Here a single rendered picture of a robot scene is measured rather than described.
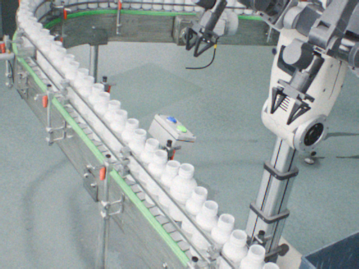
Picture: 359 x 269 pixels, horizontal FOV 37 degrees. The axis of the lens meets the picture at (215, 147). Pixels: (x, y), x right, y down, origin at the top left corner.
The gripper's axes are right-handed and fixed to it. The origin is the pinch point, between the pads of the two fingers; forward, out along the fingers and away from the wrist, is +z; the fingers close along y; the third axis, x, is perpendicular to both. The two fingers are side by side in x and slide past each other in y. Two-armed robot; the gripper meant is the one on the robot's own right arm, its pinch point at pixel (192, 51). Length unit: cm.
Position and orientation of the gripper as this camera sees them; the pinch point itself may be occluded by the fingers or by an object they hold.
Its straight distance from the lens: 181.2
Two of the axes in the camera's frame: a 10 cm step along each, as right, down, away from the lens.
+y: 4.5, 4.9, -7.4
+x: 7.5, 2.4, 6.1
